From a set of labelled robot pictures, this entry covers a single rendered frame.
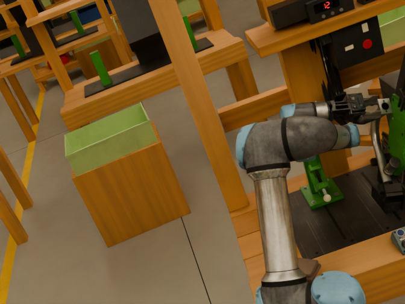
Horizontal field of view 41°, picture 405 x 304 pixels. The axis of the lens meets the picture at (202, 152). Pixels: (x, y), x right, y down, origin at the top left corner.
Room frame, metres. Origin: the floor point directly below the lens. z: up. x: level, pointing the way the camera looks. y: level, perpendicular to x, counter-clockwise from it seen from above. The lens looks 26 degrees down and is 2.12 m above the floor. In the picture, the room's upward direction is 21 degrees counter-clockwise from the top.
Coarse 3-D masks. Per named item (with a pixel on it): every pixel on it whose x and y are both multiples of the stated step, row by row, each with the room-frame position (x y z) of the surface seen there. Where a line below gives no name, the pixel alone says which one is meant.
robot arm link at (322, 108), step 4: (316, 104) 1.62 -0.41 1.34; (320, 104) 1.62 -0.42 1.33; (324, 104) 1.62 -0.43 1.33; (316, 108) 1.61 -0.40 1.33; (320, 108) 1.61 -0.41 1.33; (324, 108) 1.61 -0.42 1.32; (328, 108) 1.61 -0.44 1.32; (320, 112) 1.60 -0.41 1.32; (324, 112) 1.60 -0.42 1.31; (328, 112) 1.60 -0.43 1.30; (320, 116) 1.60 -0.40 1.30; (324, 116) 1.60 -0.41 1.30; (328, 116) 1.60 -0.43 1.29
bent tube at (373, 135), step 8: (384, 104) 1.65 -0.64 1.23; (384, 112) 1.61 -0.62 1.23; (392, 112) 1.61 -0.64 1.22; (376, 120) 1.68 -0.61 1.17; (376, 128) 1.69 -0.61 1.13; (376, 136) 1.68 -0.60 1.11; (376, 144) 1.66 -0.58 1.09; (376, 152) 1.64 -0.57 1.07; (384, 160) 1.61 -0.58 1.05; (384, 176) 1.57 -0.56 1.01
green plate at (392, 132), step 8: (392, 96) 1.62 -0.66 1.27; (392, 104) 1.61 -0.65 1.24; (400, 112) 1.55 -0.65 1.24; (400, 120) 1.55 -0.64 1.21; (392, 128) 1.60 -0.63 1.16; (400, 128) 1.54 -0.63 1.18; (392, 136) 1.60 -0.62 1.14; (400, 136) 1.54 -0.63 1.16; (392, 144) 1.59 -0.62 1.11; (400, 144) 1.53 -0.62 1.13; (392, 152) 1.59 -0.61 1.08; (400, 152) 1.53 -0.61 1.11
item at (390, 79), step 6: (396, 72) 1.84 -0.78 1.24; (384, 78) 1.83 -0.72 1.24; (390, 78) 1.81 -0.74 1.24; (396, 78) 1.79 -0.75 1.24; (384, 84) 1.81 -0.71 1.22; (390, 84) 1.76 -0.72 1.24; (396, 84) 1.74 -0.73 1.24; (384, 90) 1.82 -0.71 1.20; (390, 90) 1.76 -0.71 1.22; (384, 96) 1.83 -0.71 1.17; (390, 96) 1.77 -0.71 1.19; (390, 102) 1.78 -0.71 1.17; (390, 114) 1.80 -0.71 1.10
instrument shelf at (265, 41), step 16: (384, 0) 1.77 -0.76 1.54; (400, 0) 1.76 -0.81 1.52; (336, 16) 1.79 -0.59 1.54; (352, 16) 1.77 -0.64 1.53; (368, 16) 1.77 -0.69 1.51; (256, 32) 1.96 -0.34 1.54; (272, 32) 1.89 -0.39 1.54; (288, 32) 1.82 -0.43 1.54; (304, 32) 1.78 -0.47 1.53; (320, 32) 1.77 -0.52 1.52; (256, 48) 1.82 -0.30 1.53; (272, 48) 1.78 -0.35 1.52
